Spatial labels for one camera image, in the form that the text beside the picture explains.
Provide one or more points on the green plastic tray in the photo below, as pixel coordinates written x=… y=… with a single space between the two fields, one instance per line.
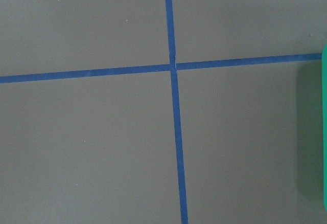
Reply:
x=324 y=123

